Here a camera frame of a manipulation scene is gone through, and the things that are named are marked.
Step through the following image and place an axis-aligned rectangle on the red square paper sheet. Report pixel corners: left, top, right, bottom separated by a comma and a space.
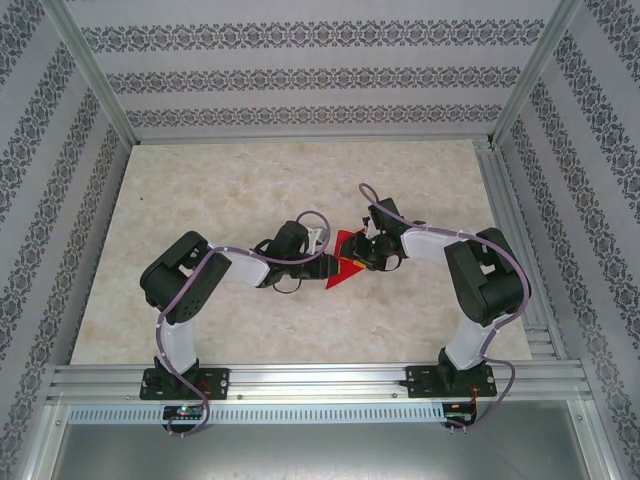
323, 228, 370, 292

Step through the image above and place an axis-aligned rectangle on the grey sheet metal tray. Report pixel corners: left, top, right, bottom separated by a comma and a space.
49, 423, 609, 480

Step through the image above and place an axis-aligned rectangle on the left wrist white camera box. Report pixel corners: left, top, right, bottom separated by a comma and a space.
307, 226, 332, 252

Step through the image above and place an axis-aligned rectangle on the thin aluminium wall rail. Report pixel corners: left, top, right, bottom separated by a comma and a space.
130, 133, 496, 147

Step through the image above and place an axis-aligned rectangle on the wide aluminium mounting rail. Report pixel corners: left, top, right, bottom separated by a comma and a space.
47, 362, 595, 404

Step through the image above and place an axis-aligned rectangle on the aluminium side rail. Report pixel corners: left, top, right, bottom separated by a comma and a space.
473, 139, 571, 362

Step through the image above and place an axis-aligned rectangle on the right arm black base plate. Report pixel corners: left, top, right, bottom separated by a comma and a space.
405, 365, 499, 400

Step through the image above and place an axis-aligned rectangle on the slotted grey cable duct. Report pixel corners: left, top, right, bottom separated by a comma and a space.
66, 403, 447, 426

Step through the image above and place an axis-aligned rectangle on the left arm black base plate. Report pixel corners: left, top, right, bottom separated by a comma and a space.
139, 368, 231, 401

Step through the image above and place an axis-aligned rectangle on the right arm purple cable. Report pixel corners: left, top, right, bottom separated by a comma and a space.
358, 182, 532, 435

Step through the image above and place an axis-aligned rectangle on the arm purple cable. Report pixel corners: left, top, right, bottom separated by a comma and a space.
358, 182, 532, 435
155, 209, 334, 440

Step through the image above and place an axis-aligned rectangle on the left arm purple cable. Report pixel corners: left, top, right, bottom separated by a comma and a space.
155, 209, 334, 440

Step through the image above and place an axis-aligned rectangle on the aluminium frame post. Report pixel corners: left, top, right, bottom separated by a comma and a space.
491, 0, 585, 147
39, 0, 137, 147

